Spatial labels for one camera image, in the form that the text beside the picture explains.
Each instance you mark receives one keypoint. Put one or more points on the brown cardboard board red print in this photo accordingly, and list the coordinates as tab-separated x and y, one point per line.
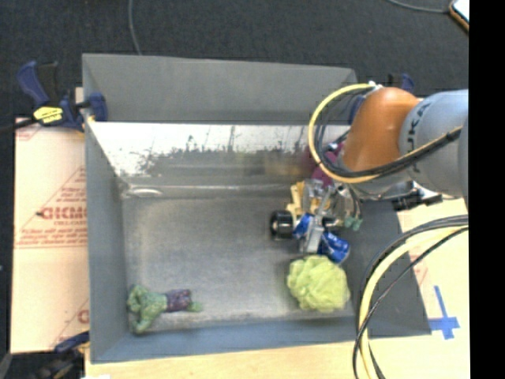
47	211

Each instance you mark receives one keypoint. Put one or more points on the yellow toy car black wheels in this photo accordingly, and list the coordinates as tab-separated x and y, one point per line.
296	207

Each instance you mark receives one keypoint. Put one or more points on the grey metal bin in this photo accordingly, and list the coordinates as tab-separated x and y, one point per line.
205	243

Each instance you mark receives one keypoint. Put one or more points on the purple toy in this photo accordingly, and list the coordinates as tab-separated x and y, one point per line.
327	174

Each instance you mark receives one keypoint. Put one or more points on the yellow-green crumpled cloth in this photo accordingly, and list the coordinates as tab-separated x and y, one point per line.
319	284

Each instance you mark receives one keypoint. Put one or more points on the black cylinder on white bracket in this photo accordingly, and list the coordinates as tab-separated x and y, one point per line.
414	200

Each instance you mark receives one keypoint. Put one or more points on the green and purple toy figure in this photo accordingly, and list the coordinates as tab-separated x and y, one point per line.
152	306

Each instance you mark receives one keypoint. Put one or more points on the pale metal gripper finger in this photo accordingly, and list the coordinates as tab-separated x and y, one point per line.
315	235
320	196

